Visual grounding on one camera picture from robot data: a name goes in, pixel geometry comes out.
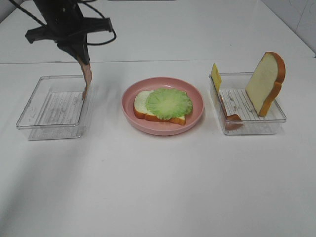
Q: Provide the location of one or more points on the bacon strip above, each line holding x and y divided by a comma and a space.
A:
230, 118
87, 73

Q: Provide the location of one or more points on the yellow cheese slice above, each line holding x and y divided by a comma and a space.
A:
216, 78

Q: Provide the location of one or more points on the pink round plate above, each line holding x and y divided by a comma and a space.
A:
158, 127

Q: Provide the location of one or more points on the green lettuce leaf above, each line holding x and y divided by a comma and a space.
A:
168, 103

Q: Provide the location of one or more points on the clear left plastic container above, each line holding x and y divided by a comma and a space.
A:
56, 109

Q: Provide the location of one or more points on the clear right plastic container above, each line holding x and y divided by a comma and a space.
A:
236, 101

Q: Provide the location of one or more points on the clear plastic container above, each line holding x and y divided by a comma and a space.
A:
236, 101
56, 109

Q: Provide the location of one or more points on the bread slice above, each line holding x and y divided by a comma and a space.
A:
141, 111
266, 82

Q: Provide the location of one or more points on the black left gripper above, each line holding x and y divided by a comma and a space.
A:
66, 25

